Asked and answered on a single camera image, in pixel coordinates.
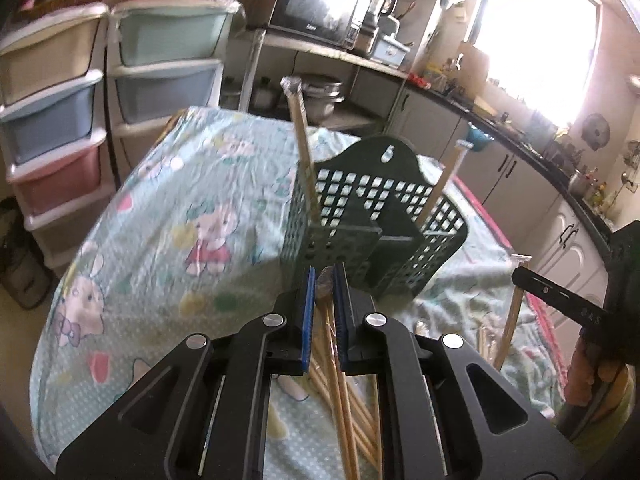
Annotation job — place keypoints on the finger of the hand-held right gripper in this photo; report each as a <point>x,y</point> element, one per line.
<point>555,296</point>

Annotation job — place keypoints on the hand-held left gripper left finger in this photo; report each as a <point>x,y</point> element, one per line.
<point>309,320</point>

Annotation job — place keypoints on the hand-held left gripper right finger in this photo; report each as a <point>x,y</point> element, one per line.
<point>341,320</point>

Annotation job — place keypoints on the wooden chopstick pair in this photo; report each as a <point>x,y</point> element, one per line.
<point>330,330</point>
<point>302,150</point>
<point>367,412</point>
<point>320,375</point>
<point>512,315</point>
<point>484,345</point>
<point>442,185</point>

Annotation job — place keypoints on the dark green utensil basket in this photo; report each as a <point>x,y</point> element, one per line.
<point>360,240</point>

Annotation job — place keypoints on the person's right hand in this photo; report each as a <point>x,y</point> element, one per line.
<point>580,375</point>

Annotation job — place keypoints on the steel cooking pot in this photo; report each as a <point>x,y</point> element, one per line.
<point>580,184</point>

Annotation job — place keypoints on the white kitchen cabinets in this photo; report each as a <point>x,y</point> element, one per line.
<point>520,190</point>

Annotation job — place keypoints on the person's yellow green clothing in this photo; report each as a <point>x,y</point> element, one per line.
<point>620,402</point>

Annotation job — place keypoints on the black kitchen countertop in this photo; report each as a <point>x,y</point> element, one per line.
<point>525,152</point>

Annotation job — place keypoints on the blue plastic bowl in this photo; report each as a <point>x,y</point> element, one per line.
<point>479,138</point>

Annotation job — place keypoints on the cartoon printed tablecloth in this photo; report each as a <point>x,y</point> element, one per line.
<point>200,170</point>

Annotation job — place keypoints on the large steel pot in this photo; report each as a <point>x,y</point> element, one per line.
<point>320,92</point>

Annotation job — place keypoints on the small steel pot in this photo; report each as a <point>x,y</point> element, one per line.
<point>262,95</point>

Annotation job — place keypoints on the bright window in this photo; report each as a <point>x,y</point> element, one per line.
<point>535,35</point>

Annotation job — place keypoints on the kitchen shelf rack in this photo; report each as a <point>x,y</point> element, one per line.
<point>325,55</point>

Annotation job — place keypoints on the pale blue storage box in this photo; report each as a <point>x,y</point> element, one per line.
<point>392,52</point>

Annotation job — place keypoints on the electric blender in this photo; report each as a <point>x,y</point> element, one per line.
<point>380,5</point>

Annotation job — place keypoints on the black microwave oven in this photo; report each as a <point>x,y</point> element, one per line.
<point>320,2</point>

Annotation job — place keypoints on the short pastel plastic drawer unit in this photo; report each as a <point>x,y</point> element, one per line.
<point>165,35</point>

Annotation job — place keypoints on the tall pastel plastic drawer unit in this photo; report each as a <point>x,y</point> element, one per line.
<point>50,115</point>

